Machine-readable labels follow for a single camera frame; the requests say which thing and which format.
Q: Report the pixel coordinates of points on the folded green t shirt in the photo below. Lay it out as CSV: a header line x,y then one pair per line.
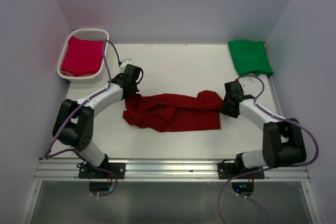
x,y
250,57

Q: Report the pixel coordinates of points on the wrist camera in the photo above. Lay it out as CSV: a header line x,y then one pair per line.
x,y
123,64
247,82

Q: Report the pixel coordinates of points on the aluminium mounting rail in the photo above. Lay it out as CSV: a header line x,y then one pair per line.
x,y
160,170

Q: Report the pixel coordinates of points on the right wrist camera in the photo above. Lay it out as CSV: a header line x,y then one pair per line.
x,y
247,82

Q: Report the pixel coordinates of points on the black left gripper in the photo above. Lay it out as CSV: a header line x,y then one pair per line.
x,y
132,89

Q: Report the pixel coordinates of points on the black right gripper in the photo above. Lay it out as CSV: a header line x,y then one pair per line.
x,y
227,108

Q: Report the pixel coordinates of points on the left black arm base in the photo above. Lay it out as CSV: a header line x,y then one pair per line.
x,y
110,170

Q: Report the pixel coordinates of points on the dark red t shirt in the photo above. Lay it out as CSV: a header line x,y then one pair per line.
x,y
174,112

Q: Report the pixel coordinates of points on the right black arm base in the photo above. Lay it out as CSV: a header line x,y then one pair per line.
x,y
228,168

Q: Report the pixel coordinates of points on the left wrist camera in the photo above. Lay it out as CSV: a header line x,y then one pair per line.
x,y
123,64

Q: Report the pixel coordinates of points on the white perforated plastic basket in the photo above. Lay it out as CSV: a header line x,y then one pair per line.
x,y
85,34

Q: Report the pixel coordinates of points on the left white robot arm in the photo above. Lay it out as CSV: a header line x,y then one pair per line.
x,y
75,119

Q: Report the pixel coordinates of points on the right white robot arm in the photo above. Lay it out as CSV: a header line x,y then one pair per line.
x,y
282,140

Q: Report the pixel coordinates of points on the folded pink t shirt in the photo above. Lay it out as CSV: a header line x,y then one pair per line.
x,y
83,57

